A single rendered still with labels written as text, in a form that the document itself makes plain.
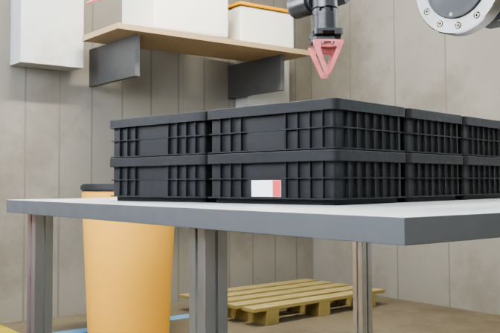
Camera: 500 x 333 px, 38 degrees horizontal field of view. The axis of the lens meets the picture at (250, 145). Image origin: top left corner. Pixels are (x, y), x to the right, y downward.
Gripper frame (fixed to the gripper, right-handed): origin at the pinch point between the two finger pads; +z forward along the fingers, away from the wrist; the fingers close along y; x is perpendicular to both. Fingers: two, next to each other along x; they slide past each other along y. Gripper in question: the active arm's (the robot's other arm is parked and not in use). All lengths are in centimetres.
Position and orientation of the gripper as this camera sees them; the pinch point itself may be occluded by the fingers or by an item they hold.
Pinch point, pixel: (326, 72)
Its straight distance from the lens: 166.0
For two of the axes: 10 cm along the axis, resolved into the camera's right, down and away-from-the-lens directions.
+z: 0.1, 10.0, -0.8
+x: 10.0, -0.1, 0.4
